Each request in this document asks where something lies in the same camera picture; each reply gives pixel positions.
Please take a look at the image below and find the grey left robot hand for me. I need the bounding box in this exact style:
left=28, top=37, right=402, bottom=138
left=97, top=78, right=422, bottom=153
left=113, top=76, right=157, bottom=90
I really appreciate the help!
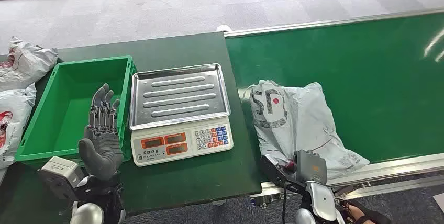
left=78, top=83, right=124, bottom=182

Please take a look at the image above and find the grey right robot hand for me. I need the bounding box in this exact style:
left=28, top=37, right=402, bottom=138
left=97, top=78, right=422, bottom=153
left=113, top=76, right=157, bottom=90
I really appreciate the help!
left=296, top=150, right=328, bottom=186

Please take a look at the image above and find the grey package with black letters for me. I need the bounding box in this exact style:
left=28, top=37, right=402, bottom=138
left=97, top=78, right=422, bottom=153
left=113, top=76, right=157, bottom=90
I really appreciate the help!
left=242, top=79, right=371, bottom=181

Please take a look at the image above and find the green conveyor belt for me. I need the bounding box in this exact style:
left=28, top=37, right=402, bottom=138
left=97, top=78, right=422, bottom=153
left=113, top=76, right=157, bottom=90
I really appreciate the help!
left=221, top=7, right=444, bottom=209

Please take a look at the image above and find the green plastic crate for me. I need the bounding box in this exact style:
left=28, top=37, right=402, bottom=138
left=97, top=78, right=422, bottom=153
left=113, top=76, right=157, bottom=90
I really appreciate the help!
left=14, top=55, right=138, bottom=167

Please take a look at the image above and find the person's foot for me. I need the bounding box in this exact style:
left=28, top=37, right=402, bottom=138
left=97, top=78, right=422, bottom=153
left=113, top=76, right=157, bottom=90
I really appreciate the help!
left=341, top=199, right=391, bottom=224

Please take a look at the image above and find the white electronic scale base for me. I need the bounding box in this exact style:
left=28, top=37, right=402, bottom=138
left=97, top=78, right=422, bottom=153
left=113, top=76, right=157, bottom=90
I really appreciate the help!
left=130, top=116, right=234, bottom=167

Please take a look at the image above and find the white poly bag red print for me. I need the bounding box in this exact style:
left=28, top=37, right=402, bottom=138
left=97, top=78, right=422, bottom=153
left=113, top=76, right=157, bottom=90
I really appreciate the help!
left=0, top=83, right=38, bottom=171

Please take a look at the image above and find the steel weighing tray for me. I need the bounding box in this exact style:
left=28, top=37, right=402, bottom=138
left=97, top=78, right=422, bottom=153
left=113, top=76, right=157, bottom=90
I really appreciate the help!
left=129, top=63, right=232, bottom=131

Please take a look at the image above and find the crumpled grey poly bag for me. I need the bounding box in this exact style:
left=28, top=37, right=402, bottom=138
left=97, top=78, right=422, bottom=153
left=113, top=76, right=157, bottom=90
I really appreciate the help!
left=0, top=36, right=59, bottom=92

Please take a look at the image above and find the white floor sheet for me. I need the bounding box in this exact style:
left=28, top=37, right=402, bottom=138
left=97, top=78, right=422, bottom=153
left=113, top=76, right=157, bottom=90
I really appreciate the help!
left=432, top=193, right=444, bottom=212

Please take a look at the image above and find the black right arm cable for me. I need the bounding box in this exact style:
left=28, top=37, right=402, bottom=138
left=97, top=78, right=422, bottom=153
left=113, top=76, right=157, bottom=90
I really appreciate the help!
left=280, top=180, right=289, bottom=224

